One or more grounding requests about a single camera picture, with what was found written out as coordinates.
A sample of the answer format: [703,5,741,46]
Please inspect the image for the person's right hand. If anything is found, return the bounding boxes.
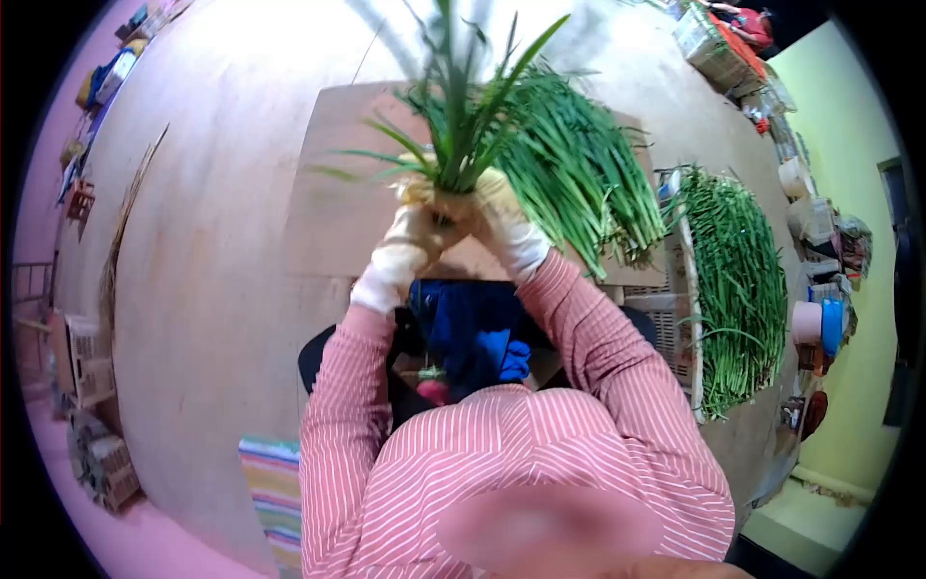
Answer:
[452,166,554,285]

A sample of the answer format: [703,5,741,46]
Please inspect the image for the person's left hand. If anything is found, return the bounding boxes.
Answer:
[349,174,464,317]

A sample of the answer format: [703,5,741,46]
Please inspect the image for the white plastic crate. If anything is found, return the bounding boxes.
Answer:
[622,210,706,424]

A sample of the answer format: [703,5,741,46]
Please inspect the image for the person's body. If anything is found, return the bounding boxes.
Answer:
[299,384,737,579]

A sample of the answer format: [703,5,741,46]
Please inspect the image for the crate with orange rim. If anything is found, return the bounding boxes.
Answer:
[671,3,768,95]

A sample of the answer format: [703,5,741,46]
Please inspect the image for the bunch of green chives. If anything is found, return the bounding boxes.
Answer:
[311,0,580,200]

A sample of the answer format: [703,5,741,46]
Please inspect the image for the person's right fingers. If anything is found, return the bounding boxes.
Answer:
[452,166,518,236]

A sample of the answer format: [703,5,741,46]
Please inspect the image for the pink and blue buckets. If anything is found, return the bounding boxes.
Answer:
[790,297,847,359]

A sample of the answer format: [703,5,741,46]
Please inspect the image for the person's left fingers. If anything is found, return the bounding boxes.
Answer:
[394,174,467,243]

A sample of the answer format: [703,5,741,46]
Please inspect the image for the pile of green chives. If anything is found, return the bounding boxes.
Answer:
[499,65,670,279]

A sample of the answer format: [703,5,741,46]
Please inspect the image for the brown wooden board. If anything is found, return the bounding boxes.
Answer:
[282,81,670,287]

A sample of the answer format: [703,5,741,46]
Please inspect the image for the stack of plastic crates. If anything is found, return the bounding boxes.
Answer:
[47,311,146,513]

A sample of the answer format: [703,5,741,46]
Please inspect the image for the striped colourful cloth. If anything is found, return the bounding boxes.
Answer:
[239,436,303,573]

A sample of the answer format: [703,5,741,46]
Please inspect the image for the heap of chives on crates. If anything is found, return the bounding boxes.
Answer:
[669,166,790,421]

